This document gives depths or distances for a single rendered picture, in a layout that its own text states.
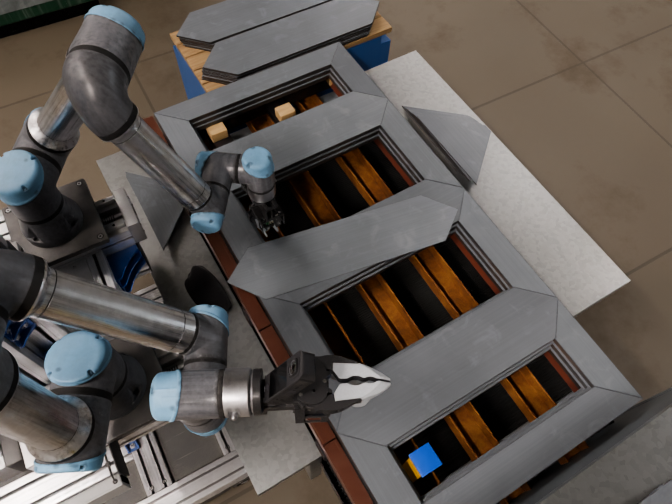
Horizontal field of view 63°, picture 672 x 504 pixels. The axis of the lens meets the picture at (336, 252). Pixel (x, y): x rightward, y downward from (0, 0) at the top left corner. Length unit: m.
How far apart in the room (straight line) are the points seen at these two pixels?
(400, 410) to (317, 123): 0.99
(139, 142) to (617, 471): 1.22
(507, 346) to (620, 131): 2.11
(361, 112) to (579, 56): 2.11
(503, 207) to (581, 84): 1.81
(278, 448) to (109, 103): 1.01
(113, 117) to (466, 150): 1.27
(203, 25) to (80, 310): 1.64
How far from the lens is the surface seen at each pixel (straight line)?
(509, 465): 1.52
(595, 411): 1.63
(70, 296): 0.88
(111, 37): 1.18
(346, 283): 1.61
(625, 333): 2.81
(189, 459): 2.16
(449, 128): 2.07
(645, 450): 1.45
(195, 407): 0.87
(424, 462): 1.44
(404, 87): 2.24
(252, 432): 1.65
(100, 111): 1.13
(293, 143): 1.87
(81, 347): 1.18
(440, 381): 1.52
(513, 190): 2.02
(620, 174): 3.30
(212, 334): 1.00
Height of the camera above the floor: 2.29
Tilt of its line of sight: 61 degrees down
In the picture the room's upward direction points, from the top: 3 degrees clockwise
